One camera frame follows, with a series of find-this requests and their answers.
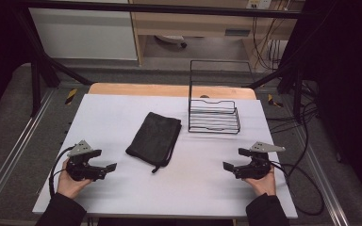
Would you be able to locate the dark grey plush pouch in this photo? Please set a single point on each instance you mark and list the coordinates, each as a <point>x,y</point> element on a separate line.
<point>154,138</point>

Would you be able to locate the white power socket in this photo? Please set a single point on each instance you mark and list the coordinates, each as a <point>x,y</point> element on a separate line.
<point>259,3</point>

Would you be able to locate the white cabinet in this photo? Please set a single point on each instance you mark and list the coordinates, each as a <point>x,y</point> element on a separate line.
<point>81,34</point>

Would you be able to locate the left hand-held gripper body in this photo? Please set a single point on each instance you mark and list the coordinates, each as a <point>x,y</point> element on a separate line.
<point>81,171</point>

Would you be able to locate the black curtain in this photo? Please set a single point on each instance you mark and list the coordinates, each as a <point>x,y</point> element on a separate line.
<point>348,78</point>
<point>0,47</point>

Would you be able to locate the aluminium floor rail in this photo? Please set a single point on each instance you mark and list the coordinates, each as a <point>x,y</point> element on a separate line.
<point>322,175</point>
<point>15,147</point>

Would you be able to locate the person's right hand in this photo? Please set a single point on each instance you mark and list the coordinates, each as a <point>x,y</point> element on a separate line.
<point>265,185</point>

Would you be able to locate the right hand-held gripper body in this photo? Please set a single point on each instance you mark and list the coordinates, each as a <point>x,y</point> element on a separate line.
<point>257,169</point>

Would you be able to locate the black metal frame bar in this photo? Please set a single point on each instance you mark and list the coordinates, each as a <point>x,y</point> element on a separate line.
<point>169,8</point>

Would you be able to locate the light wooden desk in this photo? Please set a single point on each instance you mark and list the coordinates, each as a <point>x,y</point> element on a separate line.
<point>194,26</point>

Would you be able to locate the yellow black tape marker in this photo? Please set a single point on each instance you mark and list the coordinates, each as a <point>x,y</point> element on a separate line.
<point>274,101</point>
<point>71,96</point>

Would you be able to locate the white table board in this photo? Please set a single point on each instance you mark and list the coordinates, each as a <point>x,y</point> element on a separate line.
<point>201,188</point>

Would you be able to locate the black metal frame stand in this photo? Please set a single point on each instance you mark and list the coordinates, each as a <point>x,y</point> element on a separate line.
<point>297,91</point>
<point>36,81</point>

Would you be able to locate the person's left hand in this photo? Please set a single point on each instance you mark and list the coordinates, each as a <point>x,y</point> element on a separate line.
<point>67,186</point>

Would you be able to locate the white chair base with casters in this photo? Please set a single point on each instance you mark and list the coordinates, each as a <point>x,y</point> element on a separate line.
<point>169,38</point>

